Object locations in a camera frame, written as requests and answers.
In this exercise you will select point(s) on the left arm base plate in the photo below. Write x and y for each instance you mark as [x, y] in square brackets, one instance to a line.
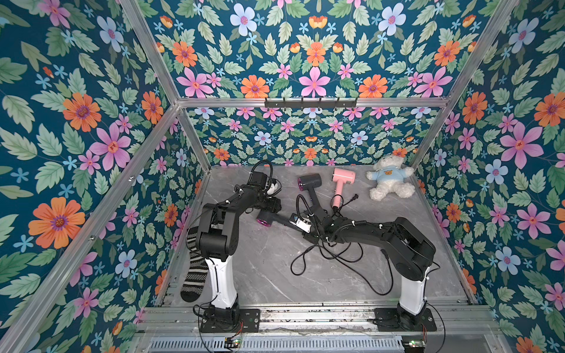
[216, 320]

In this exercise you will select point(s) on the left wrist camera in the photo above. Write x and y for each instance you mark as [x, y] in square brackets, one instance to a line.
[274, 188]

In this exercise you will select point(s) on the dark grey hair dryer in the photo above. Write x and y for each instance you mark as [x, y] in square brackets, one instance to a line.
[267, 219]
[309, 183]

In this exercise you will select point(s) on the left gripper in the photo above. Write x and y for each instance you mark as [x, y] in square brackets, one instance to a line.
[274, 204]

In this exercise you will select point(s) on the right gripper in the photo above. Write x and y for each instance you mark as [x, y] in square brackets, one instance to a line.
[312, 232]

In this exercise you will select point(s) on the black white striped sock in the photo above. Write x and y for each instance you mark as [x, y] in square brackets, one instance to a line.
[195, 279]

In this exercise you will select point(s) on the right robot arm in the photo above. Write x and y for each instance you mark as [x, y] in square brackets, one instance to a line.
[409, 252]

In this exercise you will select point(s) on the black hook rail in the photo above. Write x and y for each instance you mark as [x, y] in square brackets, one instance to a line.
[329, 104]

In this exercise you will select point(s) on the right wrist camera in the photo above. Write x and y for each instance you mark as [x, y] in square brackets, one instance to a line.
[304, 224]

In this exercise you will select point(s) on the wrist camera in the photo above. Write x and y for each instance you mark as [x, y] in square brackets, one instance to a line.
[274, 188]
[304, 224]

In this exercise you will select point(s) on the white slotted vent strip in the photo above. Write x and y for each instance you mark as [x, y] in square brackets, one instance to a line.
[278, 344]

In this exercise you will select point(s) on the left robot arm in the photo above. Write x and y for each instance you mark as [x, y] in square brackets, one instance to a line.
[218, 232]

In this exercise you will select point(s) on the small green circuit board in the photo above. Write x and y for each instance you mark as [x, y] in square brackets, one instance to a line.
[232, 343]

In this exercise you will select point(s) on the white teddy bear blue shirt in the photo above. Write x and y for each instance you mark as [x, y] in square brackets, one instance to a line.
[391, 176]

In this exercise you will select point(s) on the pink hair dryer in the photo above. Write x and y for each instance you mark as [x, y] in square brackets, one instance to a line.
[341, 177]

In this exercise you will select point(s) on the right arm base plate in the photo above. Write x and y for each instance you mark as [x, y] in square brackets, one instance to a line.
[400, 320]

